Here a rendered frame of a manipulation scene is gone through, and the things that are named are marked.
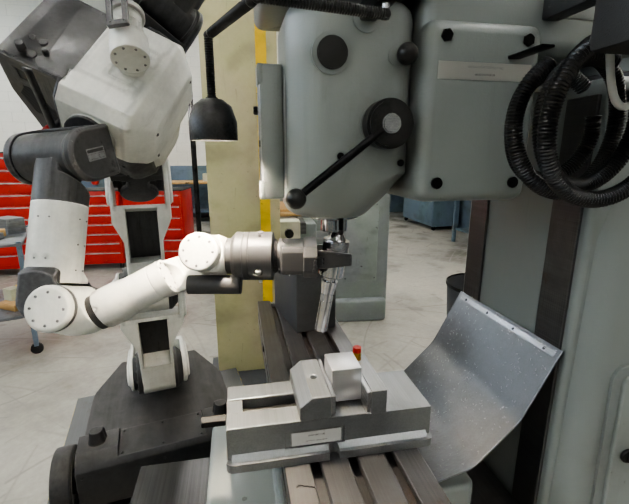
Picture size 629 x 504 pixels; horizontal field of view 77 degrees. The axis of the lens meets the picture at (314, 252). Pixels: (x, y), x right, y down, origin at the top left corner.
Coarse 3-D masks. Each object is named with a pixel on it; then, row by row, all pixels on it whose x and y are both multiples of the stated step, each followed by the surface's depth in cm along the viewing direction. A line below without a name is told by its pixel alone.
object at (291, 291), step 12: (276, 276) 126; (288, 276) 114; (300, 276) 108; (276, 288) 127; (288, 288) 115; (300, 288) 109; (312, 288) 110; (276, 300) 128; (288, 300) 116; (300, 300) 109; (312, 300) 111; (288, 312) 117; (300, 312) 110; (312, 312) 112; (300, 324) 111; (312, 324) 112
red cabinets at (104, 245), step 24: (0, 168) 454; (0, 192) 459; (24, 192) 465; (96, 192) 483; (0, 216) 464; (24, 216) 471; (96, 216) 488; (192, 216) 541; (96, 240) 495; (120, 240) 499; (168, 240) 499; (0, 264) 475; (120, 264) 509
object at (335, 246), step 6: (324, 240) 71; (330, 240) 70; (348, 240) 72; (324, 246) 71; (330, 246) 70; (336, 246) 70; (342, 246) 70; (348, 246) 71; (342, 252) 70; (324, 270) 71; (330, 270) 71; (336, 270) 71; (342, 270) 72
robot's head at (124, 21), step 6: (108, 0) 69; (114, 0) 71; (126, 0) 69; (132, 0) 73; (108, 6) 69; (126, 6) 69; (108, 12) 68; (126, 12) 68; (108, 18) 68; (126, 18) 68; (108, 24) 67; (114, 24) 68; (120, 24) 68; (126, 24) 68
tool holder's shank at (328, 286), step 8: (328, 280) 73; (336, 280) 74; (328, 288) 73; (320, 296) 74; (328, 296) 73; (320, 304) 75; (328, 304) 74; (320, 312) 75; (328, 312) 75; (320, 320) 75; (328, 320) 76; (320, 328) 75
